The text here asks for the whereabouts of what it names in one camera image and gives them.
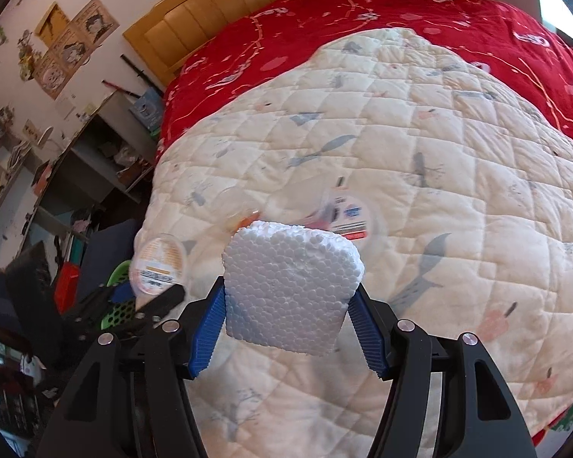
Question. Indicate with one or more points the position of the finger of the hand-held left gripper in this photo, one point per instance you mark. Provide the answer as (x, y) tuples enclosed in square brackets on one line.
[(164, 299), (120, 292)]

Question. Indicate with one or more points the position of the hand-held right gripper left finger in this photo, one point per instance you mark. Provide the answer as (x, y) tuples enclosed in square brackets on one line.
[(207, 334)]

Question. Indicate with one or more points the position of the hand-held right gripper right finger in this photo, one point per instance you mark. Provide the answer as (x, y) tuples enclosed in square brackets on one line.
[(367, 338)]

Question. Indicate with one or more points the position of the green mesh wastebasket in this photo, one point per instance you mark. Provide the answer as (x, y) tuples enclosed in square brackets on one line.
[(116, 316)]

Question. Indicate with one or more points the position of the round orange labelled container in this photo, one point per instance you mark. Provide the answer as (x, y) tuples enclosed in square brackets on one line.
[(157, 262)]

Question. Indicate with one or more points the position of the white foam block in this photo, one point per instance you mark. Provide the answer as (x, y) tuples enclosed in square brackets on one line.
[(291, 291)]

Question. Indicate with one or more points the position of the clear labelled plastic container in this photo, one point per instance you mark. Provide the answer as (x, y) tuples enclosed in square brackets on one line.
[(351, 214)]

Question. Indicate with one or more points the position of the red box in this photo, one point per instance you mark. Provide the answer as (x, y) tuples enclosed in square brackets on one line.
[(69, 286)]

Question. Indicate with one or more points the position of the dark blue chair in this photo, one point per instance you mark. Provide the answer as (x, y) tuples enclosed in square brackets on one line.
[(117, 243)]

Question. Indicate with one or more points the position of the clear plastic lid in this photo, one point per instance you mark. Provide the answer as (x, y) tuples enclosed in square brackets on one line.
[(238, 207)]

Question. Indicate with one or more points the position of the white quilted blanket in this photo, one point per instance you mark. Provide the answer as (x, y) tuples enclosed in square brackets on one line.
[(458, 200)]

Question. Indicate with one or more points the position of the grey desk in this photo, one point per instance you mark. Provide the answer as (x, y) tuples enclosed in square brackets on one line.
[(100, 124)]

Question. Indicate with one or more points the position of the white desk lamp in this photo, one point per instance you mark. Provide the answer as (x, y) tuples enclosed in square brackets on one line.
[(45, 134)]

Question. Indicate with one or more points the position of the pale blue paper bag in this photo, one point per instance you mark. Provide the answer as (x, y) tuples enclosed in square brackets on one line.
[(148, 107)]

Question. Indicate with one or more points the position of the reddish brown stick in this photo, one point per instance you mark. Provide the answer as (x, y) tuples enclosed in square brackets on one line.
[(119, 88)]

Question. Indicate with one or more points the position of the black stick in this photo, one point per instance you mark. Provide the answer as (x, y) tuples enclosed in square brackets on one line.
[(141, 72)]

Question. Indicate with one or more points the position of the wooden headboard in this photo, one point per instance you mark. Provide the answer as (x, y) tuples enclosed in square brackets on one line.
[(196, 28)]

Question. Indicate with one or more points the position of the red printed bedspread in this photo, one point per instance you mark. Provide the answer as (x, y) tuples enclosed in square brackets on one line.
[(410, 9)]

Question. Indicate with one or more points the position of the brown cartoon wall poster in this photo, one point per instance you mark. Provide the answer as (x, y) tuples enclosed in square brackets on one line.
[(93, 19)]

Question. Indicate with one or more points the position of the yellow wall poster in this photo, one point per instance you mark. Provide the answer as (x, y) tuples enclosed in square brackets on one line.
[(52, 21)]

